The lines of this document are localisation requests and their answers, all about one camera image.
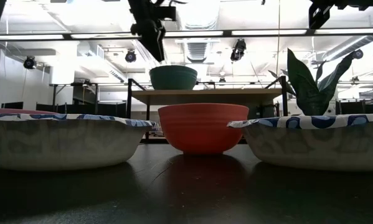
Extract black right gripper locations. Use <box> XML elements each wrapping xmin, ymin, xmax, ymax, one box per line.
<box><xmin>308</xmin><ymin>0</ymin><xmax>373</xmax><ymax>30</ymax></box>

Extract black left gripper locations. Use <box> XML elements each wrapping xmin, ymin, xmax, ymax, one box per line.
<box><xmin>127</xmin><ymin>0</ymin><xmax>177</xmax><ymax>63</ymax></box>

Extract orange-red plastic bowl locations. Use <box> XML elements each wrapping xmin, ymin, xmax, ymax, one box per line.
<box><xmin>158</xmin><ymin>103</ymin><xmax>250</xmax><ymax>156</ymax></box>

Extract blue patterned paper bowl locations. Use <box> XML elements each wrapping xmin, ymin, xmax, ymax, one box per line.
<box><xmin>226</xmin><ymin>113</ymin><xmax>373</xmax><ymax>172</ymax></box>
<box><xmin>0</xmin><ymin>112</ymin><xmax>159</xmax><ymax>171</ymax></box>

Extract pink plastic bowl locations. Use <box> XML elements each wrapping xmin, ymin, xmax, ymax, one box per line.
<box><xmin>0</xmin><ymin>108</ymin><xmax>58</xmax><ymax>115</ymax></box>

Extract wooden shelf with black legs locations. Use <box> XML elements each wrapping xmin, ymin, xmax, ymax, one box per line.
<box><xmin>126</xmin><ymin>75</ymin><xmax>290</xmax><ymax>144</ymax></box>

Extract green plastic bowl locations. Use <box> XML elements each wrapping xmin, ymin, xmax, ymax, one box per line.
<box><xmin>149</xmin><ymin>65</ymin><xmax>199</xmax><ymax>91</ymax></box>

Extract green plant in white pot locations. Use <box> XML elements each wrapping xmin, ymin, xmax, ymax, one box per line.
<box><xmin>268</xmin><ymin>48</ymin><xmax>358</xmax><ymax>117</ymax></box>

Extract black partition panels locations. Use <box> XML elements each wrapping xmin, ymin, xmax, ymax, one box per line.
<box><xmin>335</xmin><ymin>99</ymin><xmax>373</xmax><ymax>115</ymax></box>
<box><xmin>35</xmin><ymin>101</ymin><xmax>127</xmax><ymax>119</ymax></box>

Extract black table mat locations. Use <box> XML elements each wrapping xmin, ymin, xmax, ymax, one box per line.
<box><xmin>0</xmin><ymin>142</ymin><xmax>373</xmax><ymax>224</ymax></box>

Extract black background monitor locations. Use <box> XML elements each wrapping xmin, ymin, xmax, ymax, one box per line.
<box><xmin>1</xmin><ymin>101</ymin><xmax>24</xmax><ymax>110</ymax></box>

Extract silver ceiling air duct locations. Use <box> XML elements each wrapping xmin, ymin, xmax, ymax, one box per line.
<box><xmin>176</xmin><ymin>0</ymin><xmax>221</xmax><ymax>63</ymax></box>

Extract black metal rig frame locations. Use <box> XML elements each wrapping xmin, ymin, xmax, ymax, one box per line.
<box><xmin>0</xmin><ymin>27</ymin><xmax>373</xmax><ymax>43</ymax></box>

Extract black background table frame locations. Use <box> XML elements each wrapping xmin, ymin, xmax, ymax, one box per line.
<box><xmin>49</xmin><ymin>82</ymin><xmax>100</xmax><ymax>116</ymax></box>

